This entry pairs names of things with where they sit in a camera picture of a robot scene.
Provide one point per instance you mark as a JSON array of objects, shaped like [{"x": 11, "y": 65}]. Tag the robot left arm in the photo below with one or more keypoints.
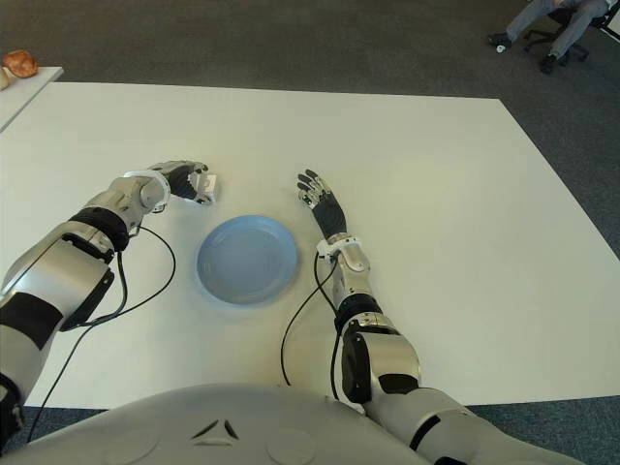
[{"x": 63, "y": 261}]

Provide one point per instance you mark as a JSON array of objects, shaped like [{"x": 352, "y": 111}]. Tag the white charger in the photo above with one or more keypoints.
[{"x": 209, "y": 186}]

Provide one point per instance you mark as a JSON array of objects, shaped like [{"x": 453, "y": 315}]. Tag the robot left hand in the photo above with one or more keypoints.
[{"x": 181, "y": 181}]

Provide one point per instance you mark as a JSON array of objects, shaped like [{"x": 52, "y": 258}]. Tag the blue plate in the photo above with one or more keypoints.
[{"x": 247, "y": 261}]

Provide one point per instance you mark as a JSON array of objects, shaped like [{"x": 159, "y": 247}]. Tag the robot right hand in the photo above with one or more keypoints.
[{"x": 329, "y": 213}]

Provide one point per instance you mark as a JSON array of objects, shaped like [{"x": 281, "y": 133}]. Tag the red-brown bread roll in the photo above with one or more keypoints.
[{"x": 20, "y": 63}]

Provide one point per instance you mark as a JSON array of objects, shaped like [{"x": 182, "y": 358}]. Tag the grey robot torso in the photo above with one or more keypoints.
[{"x": 218, "y": 412}]

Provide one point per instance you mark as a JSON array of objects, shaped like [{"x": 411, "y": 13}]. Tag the black office chair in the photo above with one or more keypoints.
[{"x": 537, "y": 35}]

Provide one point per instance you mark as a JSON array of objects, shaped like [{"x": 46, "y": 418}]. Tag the white side table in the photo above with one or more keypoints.
[{"x": 29, "y": 92}]

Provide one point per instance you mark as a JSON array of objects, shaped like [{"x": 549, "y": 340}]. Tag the seated person in jeans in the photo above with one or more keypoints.
[{"x": 528, "y": 17}]

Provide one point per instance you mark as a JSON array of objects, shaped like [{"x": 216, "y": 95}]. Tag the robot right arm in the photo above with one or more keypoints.
[{"x": 392, "y": 349}]

